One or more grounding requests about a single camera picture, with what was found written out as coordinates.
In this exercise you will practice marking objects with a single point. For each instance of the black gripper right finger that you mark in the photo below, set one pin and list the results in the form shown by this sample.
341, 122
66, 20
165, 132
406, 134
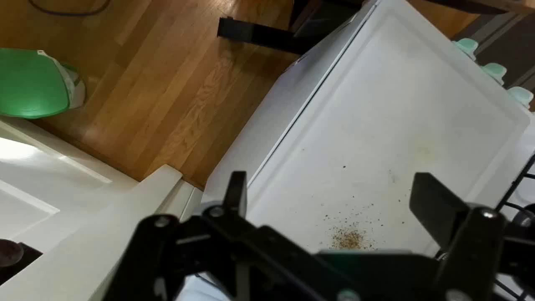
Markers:
473, 244

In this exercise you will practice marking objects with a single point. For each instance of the green lidded bin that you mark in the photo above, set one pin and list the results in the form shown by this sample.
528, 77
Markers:
30, 84

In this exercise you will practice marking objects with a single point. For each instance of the black metal frame leg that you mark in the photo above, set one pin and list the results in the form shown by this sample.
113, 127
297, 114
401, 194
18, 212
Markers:
260, 33

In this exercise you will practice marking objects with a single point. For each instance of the white panelled door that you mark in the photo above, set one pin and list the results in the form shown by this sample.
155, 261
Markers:
66, 222

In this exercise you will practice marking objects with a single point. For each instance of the white cutting board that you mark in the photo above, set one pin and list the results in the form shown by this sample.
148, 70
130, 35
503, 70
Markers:
377, 122

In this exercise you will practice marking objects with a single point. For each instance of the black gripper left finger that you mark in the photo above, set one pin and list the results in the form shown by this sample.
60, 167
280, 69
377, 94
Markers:
184, 251

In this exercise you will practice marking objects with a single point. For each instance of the teal stove knob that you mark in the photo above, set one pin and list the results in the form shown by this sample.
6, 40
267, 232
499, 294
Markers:
520, 95
464, 47
493, 72

